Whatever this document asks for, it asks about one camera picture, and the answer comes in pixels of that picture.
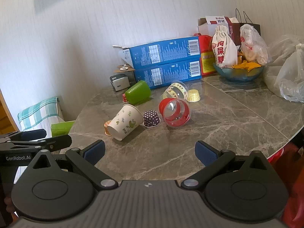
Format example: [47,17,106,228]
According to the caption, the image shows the white open cardboard box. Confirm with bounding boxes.
[198,18,215,36]

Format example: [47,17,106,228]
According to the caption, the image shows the wooden door frame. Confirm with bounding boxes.
[0,88,20,136]

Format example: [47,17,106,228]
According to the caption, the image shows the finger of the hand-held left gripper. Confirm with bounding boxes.
[0,129,47,146]
[0,135,73,153]

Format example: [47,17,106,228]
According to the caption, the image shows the purple dotted cupcake liner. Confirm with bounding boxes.
[143,110,162,128]

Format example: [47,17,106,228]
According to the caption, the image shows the dark paper bag with handles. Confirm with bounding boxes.
[235,8,261,37]

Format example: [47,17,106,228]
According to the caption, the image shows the clear cup with printed band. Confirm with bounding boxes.
[160,80,189,101]

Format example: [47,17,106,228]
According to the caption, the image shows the yellow cupcake liner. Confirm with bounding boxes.
[186,89,201,103]

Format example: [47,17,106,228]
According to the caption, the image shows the blue cardboard box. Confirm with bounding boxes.
[133,60,202,90]

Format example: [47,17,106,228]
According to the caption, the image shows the blue glass bowl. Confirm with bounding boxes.
[213,62,265,82]

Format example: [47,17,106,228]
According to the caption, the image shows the teal checkered cloth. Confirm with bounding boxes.
[17,97,63,132]

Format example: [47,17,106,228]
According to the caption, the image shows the green box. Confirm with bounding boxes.
[51,121,76,138]

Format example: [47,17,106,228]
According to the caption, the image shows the clear plastic bag with food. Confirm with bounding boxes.
[239,24,271,65]

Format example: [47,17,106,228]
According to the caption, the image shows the green plastic cup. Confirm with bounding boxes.
[125,80,152,105]

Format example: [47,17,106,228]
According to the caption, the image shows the white cloth drawstring bag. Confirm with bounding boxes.
[211,25,238,69]

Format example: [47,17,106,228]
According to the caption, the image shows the upper blue box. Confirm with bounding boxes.
[112,37,201,70]

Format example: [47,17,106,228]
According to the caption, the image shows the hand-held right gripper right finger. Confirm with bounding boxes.
[180,141,273,192]

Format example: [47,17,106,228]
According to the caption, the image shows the clear cup with red bands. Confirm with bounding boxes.
[158,97,191,128]

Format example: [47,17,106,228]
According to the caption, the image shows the red box yellow label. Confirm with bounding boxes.
[193,33,218,77]

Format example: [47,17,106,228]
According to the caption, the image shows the white chair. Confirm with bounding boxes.
[19,117,66,139]

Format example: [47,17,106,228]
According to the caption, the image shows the white floral paper cup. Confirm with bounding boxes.
[107,104,144,141]

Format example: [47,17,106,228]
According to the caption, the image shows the red plastic bag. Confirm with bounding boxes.
[267,142,304,228]

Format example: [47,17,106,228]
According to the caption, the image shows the large translucent plastic bag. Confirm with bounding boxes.
[262,34,304,103]

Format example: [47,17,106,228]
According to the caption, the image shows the orange cupcake liner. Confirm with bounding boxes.
[104,120,113,136]

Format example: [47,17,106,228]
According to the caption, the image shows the grey black small device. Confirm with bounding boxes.
[109,74,132,93]

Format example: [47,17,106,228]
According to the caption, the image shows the orange snack pieces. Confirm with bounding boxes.
[233,51,258,73]

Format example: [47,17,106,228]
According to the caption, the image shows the red white carton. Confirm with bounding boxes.
[205,16,241,46]

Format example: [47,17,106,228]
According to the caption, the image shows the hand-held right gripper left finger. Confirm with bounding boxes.
[26,140,118,192]

